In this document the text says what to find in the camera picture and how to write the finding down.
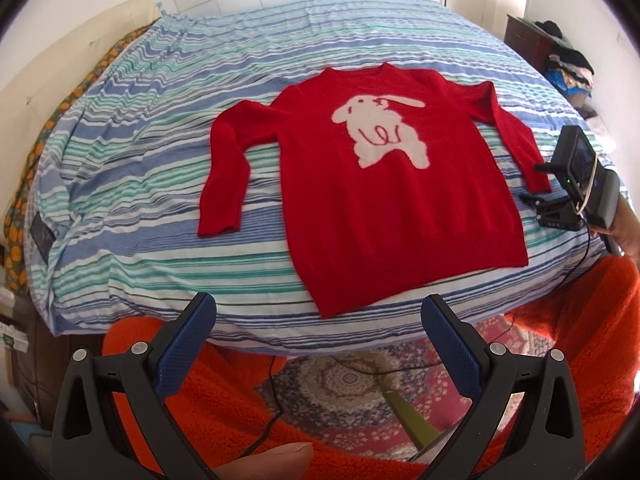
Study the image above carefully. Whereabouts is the dark wooden nightstand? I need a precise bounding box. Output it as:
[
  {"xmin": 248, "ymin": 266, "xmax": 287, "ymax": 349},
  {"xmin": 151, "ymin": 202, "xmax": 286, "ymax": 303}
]
[{"xmin": 504, "ymin": 15, "xmax": 555, "ymax": 74}]

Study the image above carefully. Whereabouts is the black camera box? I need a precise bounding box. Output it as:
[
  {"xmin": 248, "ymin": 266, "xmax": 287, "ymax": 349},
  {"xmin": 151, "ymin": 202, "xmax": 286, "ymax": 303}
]
[{"xmin": 554, "ymin": 125, "xmax": 597, "ymax": 203}]

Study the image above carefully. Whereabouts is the orange patterned bedsheet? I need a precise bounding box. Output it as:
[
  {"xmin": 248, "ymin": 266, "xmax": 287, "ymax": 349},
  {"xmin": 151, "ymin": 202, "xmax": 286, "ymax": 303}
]
[{"xmin": 2, "ymin": 23, "xmax": 154, "ymax": 295}]

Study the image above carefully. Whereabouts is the pile of clothes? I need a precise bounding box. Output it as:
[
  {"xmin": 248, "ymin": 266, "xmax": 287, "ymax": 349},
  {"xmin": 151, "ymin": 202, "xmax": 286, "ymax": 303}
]
[{"xmin": 535, "ymin": 21, "xmax": 594, "ymax": 110}]

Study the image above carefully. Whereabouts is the left hand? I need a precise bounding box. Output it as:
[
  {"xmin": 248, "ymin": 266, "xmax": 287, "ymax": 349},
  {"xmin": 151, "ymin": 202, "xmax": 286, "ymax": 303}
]
[{"xmin": 214, "ymin": 442, "xmax": 314, "ymax": 480}]

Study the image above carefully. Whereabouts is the cream headboard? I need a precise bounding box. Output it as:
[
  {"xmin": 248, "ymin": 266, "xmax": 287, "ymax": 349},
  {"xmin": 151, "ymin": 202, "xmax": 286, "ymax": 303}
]
[{"xmin": 0, "ymin": 0, "xmax": 163, "ymax": 221}]

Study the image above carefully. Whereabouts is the black cable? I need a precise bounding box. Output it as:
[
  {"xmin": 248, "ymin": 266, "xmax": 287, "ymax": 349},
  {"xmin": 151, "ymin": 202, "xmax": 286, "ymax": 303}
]
[{"xmin": 234, "ymin": 219, "xmax": 594, "ymax": 461}]

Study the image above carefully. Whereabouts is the right hand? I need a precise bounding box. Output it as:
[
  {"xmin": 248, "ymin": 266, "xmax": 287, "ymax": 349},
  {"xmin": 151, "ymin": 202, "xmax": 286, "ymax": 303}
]
[{"xmin": 591, "ymin": 194, "xmax": 640, "ymax": 266}]

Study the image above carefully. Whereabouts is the pink patterned rug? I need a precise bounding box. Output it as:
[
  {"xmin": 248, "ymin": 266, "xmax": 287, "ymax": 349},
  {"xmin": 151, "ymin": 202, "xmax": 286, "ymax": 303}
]
[{"xmin": 256, "ymin": 314, "xmax": 556, "ymax": 458}]

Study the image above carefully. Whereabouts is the blue green striped bedspread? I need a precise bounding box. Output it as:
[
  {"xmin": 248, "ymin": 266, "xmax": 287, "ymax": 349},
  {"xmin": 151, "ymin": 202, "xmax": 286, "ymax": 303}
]
[{"xmin": 25, "ymin": 0, "xmax": 608, "ymax": 356}]

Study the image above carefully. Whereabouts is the green book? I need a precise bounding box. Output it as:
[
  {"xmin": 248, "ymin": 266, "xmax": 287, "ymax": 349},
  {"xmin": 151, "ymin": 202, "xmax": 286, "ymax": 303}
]
[{"xmin": 383, "ymin": 389, "xmax": 440, "ymax": 451}]

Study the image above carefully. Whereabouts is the red bunny sweater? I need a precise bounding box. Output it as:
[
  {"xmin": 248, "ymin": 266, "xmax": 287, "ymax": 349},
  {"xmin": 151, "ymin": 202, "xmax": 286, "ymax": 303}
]
[{"xmin": 198, "ymin": 63, "xmax": 551, "ymax": 318}]

